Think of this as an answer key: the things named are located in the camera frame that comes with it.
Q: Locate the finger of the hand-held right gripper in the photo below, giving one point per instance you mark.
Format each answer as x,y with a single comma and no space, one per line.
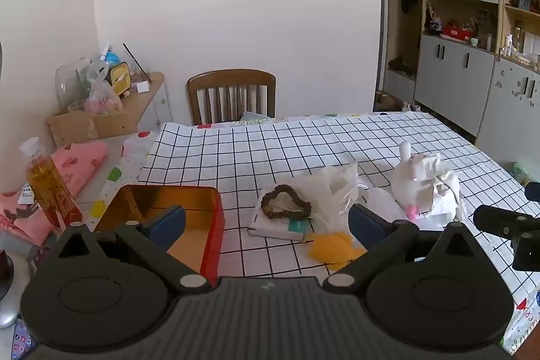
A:
498,218
532,191

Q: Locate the wooden chair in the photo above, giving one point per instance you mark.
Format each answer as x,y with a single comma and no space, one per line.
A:
230,79

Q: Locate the grey door wall cabinet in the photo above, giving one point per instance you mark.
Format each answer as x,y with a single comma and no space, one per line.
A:
451,60

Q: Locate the cardboard box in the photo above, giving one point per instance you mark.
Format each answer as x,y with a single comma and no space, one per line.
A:
76,128

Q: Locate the yellow tissue box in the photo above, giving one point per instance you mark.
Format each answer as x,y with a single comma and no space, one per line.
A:
120,77

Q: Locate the light green chair cushion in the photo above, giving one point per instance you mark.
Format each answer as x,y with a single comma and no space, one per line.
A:
253,118

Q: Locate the red tin box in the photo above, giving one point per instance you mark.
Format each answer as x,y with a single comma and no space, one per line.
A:
211,233

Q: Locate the red box on shelf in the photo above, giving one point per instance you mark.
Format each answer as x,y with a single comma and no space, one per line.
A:
457,32

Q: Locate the dark red round container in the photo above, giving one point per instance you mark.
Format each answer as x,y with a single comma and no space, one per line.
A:
5,271

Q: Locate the wooden top side cabinet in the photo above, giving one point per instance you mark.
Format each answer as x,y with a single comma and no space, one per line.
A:
157,81

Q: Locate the small white tube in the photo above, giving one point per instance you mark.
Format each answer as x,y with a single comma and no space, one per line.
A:
27,193

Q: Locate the thin black stick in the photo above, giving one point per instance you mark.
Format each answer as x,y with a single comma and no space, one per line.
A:
137,62

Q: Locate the white small box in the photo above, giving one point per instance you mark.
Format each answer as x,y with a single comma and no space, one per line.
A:
270,229

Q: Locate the yellow liquid plastic bottle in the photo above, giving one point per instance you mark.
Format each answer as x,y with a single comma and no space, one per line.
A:
48,187

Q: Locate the clear plastic bag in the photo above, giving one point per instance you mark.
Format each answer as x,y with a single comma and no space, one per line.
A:
101,100

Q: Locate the blue round toy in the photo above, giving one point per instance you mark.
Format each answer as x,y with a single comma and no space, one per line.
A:
112,57

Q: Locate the small white card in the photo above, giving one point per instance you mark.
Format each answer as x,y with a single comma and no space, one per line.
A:
143,87

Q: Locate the clear glass bowl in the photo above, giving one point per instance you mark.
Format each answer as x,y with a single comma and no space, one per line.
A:
67,83

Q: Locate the pink printed cloth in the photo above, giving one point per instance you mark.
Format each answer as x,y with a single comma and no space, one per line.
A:
80,161

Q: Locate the white bottle with cap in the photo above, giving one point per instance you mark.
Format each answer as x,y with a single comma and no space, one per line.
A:
403,183

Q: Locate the white mesh bag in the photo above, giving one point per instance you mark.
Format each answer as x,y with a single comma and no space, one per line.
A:
333,183

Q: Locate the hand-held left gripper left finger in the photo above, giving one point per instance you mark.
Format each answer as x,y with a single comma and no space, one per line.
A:
164,227

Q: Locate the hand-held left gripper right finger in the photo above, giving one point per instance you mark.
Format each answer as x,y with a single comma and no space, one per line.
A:
367,227

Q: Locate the brown scrunchie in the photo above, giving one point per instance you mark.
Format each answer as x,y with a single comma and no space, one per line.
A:
266,202

